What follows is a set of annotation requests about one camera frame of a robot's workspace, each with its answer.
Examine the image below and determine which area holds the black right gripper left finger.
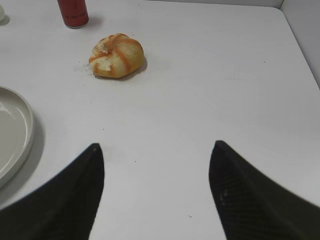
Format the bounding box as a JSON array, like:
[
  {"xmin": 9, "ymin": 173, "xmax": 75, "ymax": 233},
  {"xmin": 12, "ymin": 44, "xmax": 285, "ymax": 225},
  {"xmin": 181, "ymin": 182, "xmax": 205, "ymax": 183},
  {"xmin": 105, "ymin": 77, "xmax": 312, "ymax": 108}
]
[{"xmin": 0, "ymin": 143, "xmax": 104, "ymax": 240}]

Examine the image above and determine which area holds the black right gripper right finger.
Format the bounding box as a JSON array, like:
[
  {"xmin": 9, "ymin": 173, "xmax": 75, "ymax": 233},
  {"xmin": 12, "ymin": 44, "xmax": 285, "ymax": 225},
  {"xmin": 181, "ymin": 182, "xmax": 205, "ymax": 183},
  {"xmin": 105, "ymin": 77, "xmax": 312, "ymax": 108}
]
[{"xmin": 208, "ymin": 140, "xmax": 320, "ymax": 240}]

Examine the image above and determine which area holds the beige round plate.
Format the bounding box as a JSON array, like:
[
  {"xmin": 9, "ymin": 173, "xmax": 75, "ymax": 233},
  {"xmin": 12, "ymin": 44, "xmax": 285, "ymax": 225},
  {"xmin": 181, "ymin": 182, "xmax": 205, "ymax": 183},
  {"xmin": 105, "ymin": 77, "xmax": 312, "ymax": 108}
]
[{"xmin": 0, "ymin": 86, "xmax": 35, "ymax": 187}]

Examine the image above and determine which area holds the orange striped bread roll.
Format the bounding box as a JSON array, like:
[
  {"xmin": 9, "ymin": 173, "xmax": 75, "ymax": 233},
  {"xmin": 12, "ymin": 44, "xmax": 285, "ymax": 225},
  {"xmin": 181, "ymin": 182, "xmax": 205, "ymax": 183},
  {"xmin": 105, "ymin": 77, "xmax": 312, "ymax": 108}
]
[{"xmin": 88, "ymin": 33, "xmax": 145, "ymax": 79}]

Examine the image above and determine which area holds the red soda can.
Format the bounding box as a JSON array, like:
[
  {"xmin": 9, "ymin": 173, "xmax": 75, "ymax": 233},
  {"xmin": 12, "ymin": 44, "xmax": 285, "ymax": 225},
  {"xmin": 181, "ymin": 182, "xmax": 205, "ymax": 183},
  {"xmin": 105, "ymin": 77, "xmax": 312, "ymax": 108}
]
[{"xmin": 57, "ymin": 0, "xmax": 89, "ymax": 28}]

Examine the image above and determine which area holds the white egg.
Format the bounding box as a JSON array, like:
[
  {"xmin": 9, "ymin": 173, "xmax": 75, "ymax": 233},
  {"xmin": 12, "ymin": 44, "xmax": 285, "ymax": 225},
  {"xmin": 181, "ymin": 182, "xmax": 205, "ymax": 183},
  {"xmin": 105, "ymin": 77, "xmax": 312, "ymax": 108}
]
[{"xmin": 0, "ymin": 5, "xmax": 6, "ymax": 21}]

